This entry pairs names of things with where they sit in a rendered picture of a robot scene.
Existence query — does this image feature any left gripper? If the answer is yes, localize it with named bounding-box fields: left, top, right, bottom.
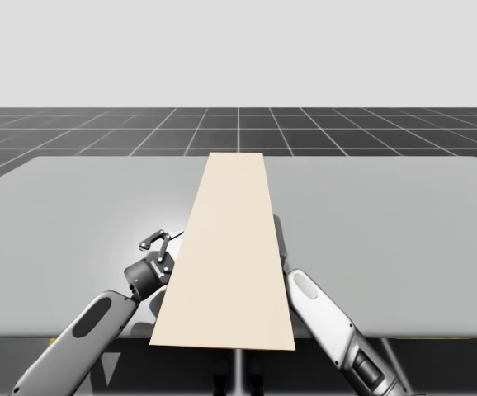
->
left=123, top=230, right=177, bottom=301

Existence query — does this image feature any tall board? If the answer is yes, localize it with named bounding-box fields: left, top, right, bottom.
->
left=149, top=152, right=296, bottom=351

